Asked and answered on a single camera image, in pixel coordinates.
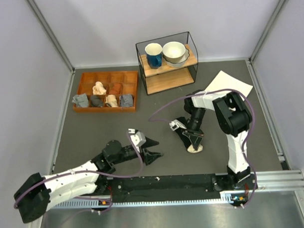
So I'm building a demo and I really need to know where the cream rolled cloth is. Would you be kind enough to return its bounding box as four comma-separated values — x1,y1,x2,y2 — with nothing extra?
92,81,107,96
106,94,118,108

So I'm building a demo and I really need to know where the white scalloped dish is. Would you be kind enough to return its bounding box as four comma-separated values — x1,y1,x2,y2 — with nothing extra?
164,48,189,68

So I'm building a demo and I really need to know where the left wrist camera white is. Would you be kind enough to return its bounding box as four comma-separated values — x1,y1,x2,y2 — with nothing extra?
128,128,146,148

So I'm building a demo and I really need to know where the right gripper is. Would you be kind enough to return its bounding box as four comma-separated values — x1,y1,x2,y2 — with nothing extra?
180,106,207,150

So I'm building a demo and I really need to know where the aluminium frame rail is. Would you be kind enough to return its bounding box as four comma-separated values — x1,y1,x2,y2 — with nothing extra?
34,170,304,201

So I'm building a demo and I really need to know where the dark grey rolled cloth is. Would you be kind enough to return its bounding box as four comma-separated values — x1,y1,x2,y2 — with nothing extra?
90,95,104,108

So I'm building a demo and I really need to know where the blue striped rolled cloth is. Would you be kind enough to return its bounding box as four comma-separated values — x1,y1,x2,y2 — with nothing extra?
119,94,134,108

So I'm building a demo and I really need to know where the grey striped rolled cloth left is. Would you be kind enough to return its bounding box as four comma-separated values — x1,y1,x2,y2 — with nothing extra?
72,93,89,108

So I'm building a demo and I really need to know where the cream rolled cloth upper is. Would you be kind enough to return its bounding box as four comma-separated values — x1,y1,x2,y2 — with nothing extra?
92,81,107,96

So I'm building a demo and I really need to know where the black underwear cream waistband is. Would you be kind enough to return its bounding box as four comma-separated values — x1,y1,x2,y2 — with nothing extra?
175,117,201,154

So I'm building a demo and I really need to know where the purple cable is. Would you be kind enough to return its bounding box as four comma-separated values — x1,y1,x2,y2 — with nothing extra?
147,87,260,212
11,130,147,220

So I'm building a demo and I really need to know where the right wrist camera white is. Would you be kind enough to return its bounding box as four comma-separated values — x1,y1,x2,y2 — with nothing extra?
169,119,186,132

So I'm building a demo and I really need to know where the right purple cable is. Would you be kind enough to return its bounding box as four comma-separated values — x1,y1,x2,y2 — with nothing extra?
147,87,260,212

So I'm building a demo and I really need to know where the black wire wooden shelf rack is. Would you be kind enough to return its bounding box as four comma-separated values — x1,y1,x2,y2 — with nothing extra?
135,31,199,95

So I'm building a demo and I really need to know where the wooden compartment organizer tray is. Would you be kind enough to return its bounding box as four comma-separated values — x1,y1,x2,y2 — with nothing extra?
73,71,138,113

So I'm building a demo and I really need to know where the grey slotted cable duct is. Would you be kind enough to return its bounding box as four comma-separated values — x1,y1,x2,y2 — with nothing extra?
52,192,248,210

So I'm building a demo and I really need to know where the cream rolled cloth lower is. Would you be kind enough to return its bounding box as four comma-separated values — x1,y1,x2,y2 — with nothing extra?
106,94,118,108

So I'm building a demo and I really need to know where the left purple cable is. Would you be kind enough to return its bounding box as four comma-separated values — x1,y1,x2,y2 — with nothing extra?
11,130,147,220

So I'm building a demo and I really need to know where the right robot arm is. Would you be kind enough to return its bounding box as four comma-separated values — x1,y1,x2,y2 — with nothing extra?
176,89,253,189

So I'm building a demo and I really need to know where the white square plate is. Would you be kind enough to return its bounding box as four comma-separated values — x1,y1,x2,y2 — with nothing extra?
205,70,253,97

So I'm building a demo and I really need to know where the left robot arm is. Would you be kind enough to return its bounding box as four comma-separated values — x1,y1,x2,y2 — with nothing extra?
13,137,162,224

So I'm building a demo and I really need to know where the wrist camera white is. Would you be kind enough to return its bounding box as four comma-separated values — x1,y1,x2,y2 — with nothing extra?
169,119,186,132
128,128,146,148

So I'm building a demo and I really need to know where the blue ceramic mug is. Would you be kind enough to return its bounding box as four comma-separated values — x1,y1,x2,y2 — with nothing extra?
145,43,163,69

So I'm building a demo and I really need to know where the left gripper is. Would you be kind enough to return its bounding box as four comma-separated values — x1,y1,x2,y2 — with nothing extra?
111,136,164,166

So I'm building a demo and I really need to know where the cream ceramic bowl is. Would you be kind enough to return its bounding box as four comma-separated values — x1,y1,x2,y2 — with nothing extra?
163,41,186,63

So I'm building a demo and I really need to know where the orange rolled cloth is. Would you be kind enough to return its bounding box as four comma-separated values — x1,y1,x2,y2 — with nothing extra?
109,83,122,95

